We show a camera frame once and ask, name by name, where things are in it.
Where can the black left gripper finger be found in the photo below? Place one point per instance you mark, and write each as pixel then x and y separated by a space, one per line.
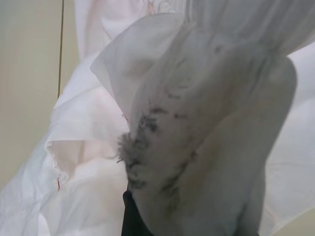
pixel 134 216

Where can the white shorts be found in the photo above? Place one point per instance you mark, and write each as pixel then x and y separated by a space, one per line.
pixel 187 118

